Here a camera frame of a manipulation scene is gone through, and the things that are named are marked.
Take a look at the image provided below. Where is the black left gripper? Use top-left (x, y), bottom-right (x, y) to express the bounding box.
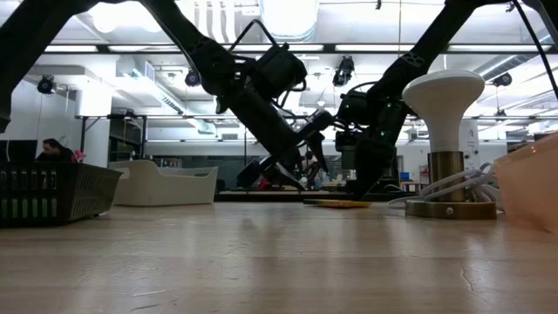
top-left (214, 82), bottom-right (336, 192)

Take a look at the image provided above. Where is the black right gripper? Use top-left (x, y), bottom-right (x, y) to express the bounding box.
top-left (334, 93), bottom-right (410, 201)

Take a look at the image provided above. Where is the yellow green crayon box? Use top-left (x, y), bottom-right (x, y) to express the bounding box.
top-left (303, 198), bottom-right (373, 209)

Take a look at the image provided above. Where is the white bulb brass lamp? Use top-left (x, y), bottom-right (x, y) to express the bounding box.
top-left (401, 69), bottom-right (499, 221)

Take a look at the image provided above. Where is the person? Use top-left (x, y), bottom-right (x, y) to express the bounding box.
top-left (299, 150), bottom-right (323, 190)
top-left (34, 138), bottom-right (77, 164)

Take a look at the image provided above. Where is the white plastic bin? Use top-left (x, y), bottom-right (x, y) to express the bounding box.
top-left (108, 159), bottom-right (219, 208)

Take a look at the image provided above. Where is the orange translucent folder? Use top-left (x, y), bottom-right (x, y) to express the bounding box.
top-left (494, 132), bottom-right (558, 236)

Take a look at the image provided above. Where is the black mesh basket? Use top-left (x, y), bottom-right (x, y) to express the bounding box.
top-left (0, 161), bottom-right (124, 228)

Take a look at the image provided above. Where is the black monitor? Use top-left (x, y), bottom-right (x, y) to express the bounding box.
top-left (0, 139), bottom-right (38, 165)

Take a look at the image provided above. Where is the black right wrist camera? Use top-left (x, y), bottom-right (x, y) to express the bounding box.
top-left (335, 90), bottom-right (377, 127)

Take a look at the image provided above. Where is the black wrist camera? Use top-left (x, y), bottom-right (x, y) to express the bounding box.
top-left (335, 90), bottom-right (377, 127)
top-left (255, 42), bottom-right (309, 100)

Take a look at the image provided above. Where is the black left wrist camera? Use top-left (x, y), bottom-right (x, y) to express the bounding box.
top-left (255, 42), bottom-right (309, 100)

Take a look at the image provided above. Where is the black overhead camera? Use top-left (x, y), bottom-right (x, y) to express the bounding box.
top-left (331, 55), bottom-right (356, 87)

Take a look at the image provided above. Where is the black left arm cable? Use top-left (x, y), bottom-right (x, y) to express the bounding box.
top-left (226, 18), bottom-right (309, 132)

